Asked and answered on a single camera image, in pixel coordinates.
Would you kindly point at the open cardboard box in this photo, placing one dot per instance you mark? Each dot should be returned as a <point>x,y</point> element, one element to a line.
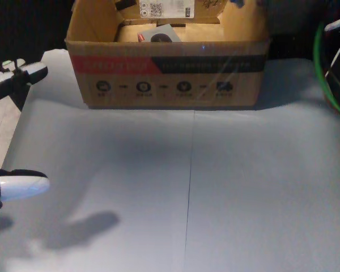
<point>170,76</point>

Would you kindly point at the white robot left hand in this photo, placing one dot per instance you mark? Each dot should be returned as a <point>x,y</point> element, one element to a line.
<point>22,185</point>

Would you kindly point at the grey box with black circle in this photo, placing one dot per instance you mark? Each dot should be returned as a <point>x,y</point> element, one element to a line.
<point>158,34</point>

